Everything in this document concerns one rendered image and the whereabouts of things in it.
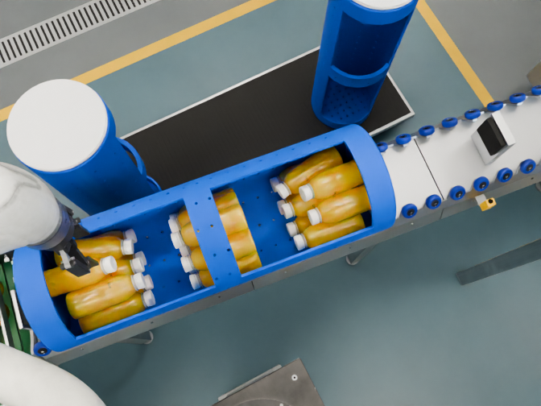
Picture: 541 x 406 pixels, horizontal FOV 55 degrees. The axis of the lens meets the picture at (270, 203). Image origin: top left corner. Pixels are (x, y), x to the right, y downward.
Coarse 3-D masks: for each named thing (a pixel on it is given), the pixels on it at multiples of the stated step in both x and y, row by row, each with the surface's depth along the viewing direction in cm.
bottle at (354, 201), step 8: (344, 192) 132; (352, 192) 131; (360, 192) 131; (328, 200) 131; (336, 200) 130; (344, 200) 130; (352, 200) 130; (360, 200) 130; (368, 200) 130; (320, 208) 130; (328, 208) 130; (336, 208) 129; (344, 208) 130; (352, 208) 130; (360, 208) 131; (368, 208) 132; (320, 216) 130; (328, 216) 130; (336, 216) 130; (344, 216) 130; (352, 216) 132
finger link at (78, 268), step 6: (60, 264) 93; (72, 264) 93; (78, 264) 95; (84, 264) 99; (66, 270) 95; (72, 270) 96; (78, 270) 97; (84, 270) 99; (90, 270) 102; (78, 276) 101
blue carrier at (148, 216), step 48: (336, 144) 126; (192, 192) 122; (240, 192) 144; (384, 192) 122; (144, 240) 143; (288, 240) 144; (336, 240) 127; (192, 288) 137; (48, 336) 116; (96, 336) 123
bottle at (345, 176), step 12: (336, 168) 131; (348, 168) 130; (312, 180) 129; (324, 180) 128; (336, 180) 129; (348, 180) 130; (360, 180) 131; (312, 192) 128; (324, 192) 128; (336, 192) 130
